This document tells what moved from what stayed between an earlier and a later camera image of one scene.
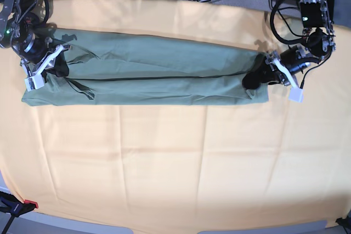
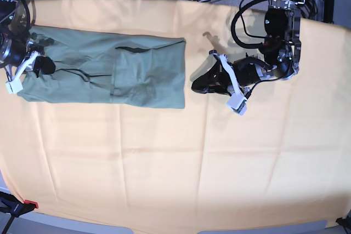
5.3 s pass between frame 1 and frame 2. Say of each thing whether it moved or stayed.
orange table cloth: stayed
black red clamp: stayed
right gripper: moved
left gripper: moved
